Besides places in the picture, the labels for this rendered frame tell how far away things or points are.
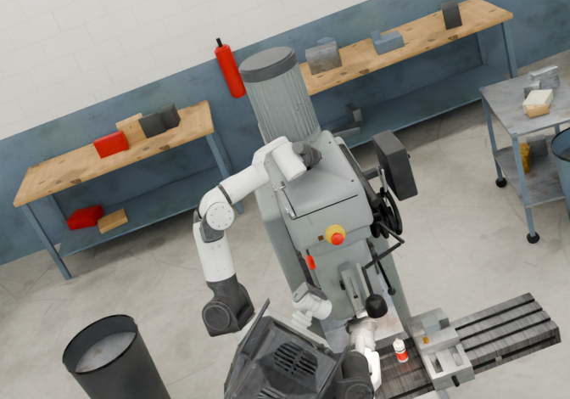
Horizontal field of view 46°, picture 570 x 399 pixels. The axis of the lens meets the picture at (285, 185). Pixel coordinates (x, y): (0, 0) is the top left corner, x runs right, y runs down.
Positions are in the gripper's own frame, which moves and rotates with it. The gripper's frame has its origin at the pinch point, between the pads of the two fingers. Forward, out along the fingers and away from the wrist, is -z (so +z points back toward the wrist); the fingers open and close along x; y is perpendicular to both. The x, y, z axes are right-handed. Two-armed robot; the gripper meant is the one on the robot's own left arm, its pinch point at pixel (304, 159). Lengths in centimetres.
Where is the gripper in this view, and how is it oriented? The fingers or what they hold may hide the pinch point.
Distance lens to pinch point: 218.6
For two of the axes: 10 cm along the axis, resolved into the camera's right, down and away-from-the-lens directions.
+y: -2.1, -9.8, 0.3
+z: -2.7, 0.3, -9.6
